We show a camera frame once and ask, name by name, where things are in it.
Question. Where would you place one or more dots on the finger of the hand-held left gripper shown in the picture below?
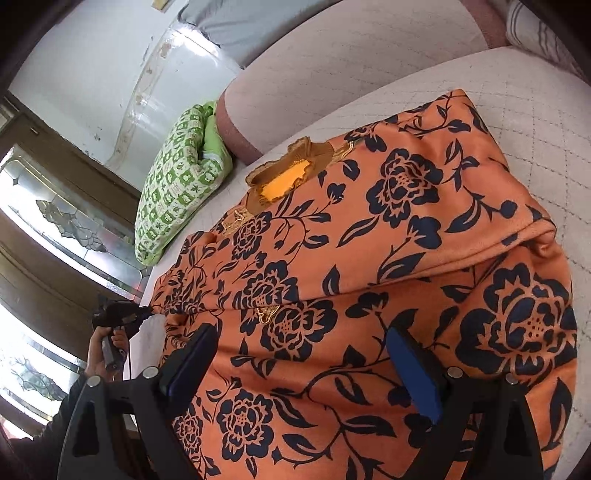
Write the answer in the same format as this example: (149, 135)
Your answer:
(141, 312)
(131, 326)

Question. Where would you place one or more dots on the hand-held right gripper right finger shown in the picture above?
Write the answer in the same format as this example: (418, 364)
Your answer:
(415, 374)

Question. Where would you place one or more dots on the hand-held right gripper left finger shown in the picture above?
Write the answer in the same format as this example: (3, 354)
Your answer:
(184, 369)

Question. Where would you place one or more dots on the person's left hand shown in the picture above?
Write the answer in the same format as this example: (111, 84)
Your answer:
(94, 353)

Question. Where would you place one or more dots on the white quilted backrest cushion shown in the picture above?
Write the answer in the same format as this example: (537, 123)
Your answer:
(346, 69)

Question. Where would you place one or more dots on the white quilted mattress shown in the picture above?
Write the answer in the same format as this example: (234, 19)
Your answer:
(531, 138)

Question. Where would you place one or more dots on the person's left forearm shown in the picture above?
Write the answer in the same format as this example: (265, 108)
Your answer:
(46, 443)

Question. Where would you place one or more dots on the green patterned pillow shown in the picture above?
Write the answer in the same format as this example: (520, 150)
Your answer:
(180, 184)

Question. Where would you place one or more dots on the striped pillow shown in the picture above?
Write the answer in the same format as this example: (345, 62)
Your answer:
(535, 27)

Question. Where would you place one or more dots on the wooden door with patterned glass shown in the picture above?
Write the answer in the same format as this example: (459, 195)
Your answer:
(69, 154)

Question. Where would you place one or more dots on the grey cloth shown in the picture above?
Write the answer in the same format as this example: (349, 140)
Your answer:
(240, 23)

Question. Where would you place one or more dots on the orange floral garment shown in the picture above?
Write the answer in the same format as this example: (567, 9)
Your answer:
(369, 230)

